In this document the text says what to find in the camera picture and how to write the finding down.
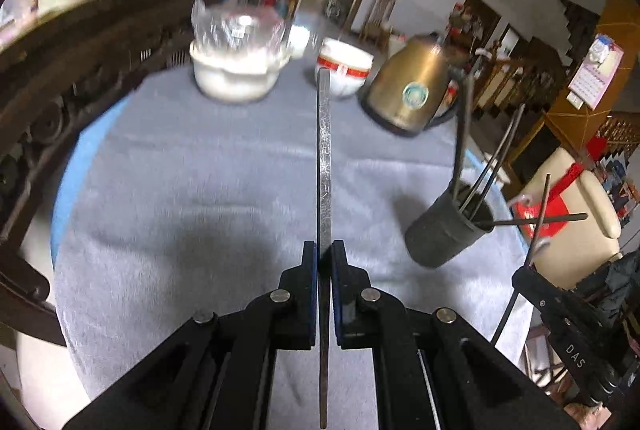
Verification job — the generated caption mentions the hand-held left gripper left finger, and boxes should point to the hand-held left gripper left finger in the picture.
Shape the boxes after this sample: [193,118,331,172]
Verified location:
[62,240,321,430]

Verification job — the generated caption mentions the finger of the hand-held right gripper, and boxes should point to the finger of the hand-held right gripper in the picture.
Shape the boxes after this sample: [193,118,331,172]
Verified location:
[511,264,576,318]

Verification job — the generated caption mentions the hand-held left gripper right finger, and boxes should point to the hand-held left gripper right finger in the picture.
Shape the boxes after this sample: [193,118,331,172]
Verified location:
[330,239,581,430]

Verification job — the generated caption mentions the dark chopstick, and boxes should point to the dark chopstick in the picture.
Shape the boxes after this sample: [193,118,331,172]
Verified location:
[491,174,552,347]
[460,104,526,213]
[475,211,590,228]
[467,157,502,218]

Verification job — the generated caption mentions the grey utensil holder cup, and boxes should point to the grey utensil holder cup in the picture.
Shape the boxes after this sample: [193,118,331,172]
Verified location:
[405,180,496,268]

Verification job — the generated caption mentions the metal utensil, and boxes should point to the metal utensil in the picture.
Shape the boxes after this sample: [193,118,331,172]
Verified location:
[316,68,333,429]

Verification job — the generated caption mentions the cream armchair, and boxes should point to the cream armchair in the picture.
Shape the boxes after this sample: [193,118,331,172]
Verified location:
[530,146,623,288]

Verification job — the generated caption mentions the red plastic bag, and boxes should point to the red plastic bag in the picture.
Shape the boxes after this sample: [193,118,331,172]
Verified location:
[510,163,586,241]

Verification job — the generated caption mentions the grey tablecloth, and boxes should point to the grey tablecloth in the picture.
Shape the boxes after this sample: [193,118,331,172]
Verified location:
[50,28,546,430]

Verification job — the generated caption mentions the chopstick in cup right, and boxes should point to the chopstick in cup right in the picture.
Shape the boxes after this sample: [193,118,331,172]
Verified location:
[452,73,476,203]

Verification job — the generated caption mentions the white red-rimmed bowl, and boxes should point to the white red-rimmed bowl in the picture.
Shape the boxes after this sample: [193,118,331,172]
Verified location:
[316,38,375,72]
[320,69,371,101]

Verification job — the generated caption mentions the wooden stair railing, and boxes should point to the wooden stair railing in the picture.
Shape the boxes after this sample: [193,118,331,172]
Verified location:
[470,45,566,116]

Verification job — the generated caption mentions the gold electric kettle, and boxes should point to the gold electric kettle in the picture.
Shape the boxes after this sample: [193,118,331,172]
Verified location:
[360,33,463,138]

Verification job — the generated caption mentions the white pot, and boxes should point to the white pot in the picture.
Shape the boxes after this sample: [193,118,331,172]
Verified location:
[189,41,292,105]

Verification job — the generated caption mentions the clear plastic bag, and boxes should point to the clear plastic bag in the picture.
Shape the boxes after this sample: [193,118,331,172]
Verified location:
[191,0,288,61]

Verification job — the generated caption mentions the carved dark wooden furniture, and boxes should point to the carved dark wooden furniture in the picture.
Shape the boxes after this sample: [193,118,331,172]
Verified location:
[0,0,226,346]

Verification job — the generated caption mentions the wall calendar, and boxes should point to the wall calendar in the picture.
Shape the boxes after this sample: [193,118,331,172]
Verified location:
[567,35,626,108]

